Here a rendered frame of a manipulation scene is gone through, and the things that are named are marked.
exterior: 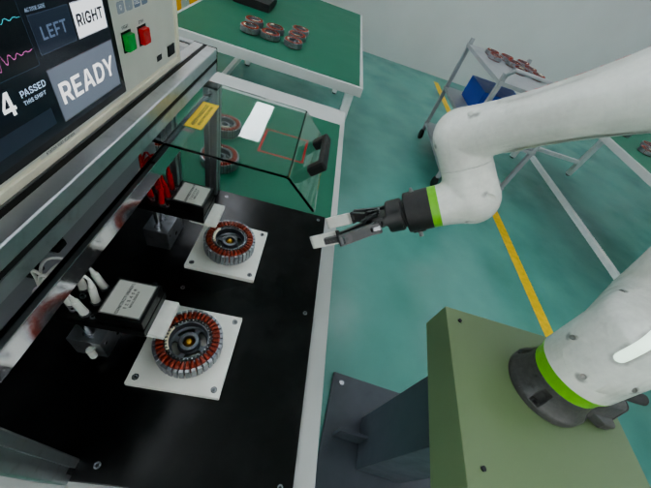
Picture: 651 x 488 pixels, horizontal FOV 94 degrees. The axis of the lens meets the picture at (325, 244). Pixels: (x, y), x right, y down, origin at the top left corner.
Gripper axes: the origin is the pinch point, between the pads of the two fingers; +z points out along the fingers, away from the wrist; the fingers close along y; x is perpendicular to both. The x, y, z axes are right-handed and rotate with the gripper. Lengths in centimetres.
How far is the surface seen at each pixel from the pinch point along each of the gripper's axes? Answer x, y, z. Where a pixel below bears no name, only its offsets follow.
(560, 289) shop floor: -130, 160, -99
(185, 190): 20.3, -19.5, 17.2
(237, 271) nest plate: 0.5, -17.3, 15.6
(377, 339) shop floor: -79, 56, 13
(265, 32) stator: 88, 123, 43
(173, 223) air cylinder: 14.6, -17.9, 25.5
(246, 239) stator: 5.8, -12.3, 13.7
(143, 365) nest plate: -3.9, -40.3, 22.4
